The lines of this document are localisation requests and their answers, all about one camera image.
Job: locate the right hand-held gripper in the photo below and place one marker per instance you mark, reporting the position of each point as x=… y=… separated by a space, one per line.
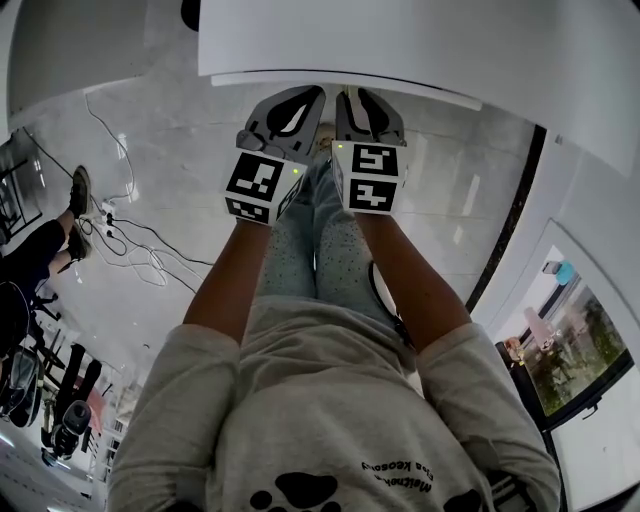
x=372 y=160

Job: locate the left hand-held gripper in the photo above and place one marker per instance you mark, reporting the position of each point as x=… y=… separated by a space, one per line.
x=255 y=177

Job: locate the white round table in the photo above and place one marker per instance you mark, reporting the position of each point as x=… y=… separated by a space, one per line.
x=425 y=95

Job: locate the person's right forearm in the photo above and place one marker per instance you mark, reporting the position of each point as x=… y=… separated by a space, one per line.
x=415 y=280

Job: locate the person's left forearm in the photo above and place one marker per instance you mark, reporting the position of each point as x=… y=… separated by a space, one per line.
x=225 y=285

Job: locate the white desk with shelves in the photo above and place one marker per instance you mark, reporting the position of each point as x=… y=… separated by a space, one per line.
x=400 y=35

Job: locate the person's legs in jeans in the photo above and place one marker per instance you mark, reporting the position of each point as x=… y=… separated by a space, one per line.
x=335 y=250

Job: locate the dark phone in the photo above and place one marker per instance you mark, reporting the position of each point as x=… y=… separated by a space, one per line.
x=549 y=267

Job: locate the teal pouch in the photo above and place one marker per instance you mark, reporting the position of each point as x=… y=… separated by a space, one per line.
x=566 y=273

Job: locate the pink bottle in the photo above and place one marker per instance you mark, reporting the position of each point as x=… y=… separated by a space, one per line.
x=537 y=325

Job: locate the person's grey sweatshirt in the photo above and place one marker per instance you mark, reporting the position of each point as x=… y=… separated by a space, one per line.
x=325 y=400

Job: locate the black framed window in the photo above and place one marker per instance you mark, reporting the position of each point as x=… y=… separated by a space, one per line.
x=580 y=350

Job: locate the black office chair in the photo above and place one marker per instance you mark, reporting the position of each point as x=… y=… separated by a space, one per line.
x=25 y=350

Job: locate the black metal frame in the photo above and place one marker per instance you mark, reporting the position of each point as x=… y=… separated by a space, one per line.
x=20 y=200

